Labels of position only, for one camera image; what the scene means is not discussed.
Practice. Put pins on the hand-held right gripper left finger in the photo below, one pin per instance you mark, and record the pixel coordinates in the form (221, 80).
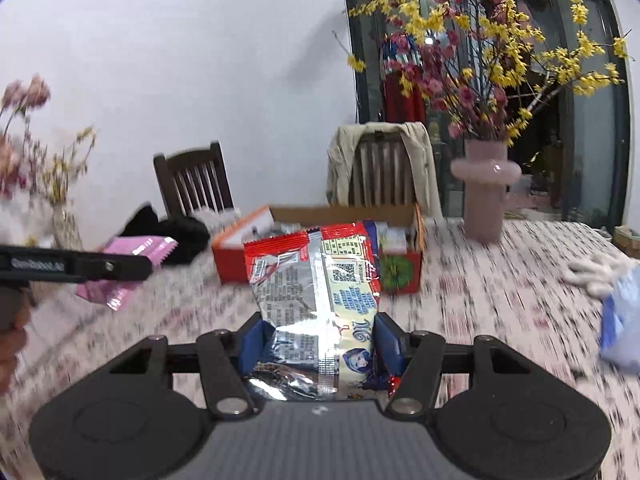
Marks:
(256, 347)

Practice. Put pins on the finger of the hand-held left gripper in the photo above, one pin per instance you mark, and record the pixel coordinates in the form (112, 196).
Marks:
(115, 267)

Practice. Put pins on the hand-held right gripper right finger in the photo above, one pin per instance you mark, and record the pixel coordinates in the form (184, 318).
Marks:
(389, 342)

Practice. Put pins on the pink snack bag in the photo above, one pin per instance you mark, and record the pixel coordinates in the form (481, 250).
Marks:
(145, 250)

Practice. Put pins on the red and silver snack bag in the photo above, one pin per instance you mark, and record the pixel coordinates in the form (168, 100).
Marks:
(310, 300)

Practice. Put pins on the orange cardboard box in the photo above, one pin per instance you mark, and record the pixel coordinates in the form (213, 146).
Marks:
(235, 265)

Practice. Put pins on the person's left hand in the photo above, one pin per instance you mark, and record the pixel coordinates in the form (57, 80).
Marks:
(11, 360)

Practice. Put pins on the small floral patterned vase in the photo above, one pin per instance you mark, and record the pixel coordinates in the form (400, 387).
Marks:
(66, 230)

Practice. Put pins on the black cloth garment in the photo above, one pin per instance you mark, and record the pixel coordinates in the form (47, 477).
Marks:
(185, 237)

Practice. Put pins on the yellow and magenta flower sprigs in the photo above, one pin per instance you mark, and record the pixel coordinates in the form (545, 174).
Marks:
(62, 190)

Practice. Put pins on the dark wooden chair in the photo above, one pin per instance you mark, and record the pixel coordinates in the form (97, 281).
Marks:
(195, 180)

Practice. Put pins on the dried pink rose bouquet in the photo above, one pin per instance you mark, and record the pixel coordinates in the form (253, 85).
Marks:
(25, 95)

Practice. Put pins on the wooden chair with slatted back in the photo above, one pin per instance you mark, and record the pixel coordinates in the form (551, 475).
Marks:
(382, 170)

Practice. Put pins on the pink glass vase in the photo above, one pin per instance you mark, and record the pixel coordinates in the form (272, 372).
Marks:
(482, 195)

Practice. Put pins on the chair with beige jacket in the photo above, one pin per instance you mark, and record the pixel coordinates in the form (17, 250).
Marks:
(342, 170)

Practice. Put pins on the white work gloves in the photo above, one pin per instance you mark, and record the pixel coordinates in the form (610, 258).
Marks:
(597, 272)

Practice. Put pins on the blue and white plastic bag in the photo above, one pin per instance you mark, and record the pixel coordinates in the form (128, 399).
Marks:
(622, 320)

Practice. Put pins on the yellow and pink blossom branches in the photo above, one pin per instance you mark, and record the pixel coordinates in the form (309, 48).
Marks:
(482, 125)

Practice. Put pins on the red and blue hanging costume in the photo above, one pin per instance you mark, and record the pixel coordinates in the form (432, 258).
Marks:
(400, 100)

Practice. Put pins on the pink vase with flowers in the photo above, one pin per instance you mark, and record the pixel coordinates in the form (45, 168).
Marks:
(595, 160)

